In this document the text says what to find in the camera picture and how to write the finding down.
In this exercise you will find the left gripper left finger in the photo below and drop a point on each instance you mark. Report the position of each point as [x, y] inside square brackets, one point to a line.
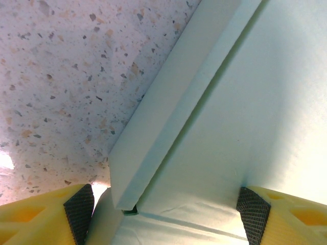
[38, 222]

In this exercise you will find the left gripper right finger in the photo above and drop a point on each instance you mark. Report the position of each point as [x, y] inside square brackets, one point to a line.
[288, 222]

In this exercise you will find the light green paper box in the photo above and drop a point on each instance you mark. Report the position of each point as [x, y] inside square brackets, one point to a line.
[230, 127]

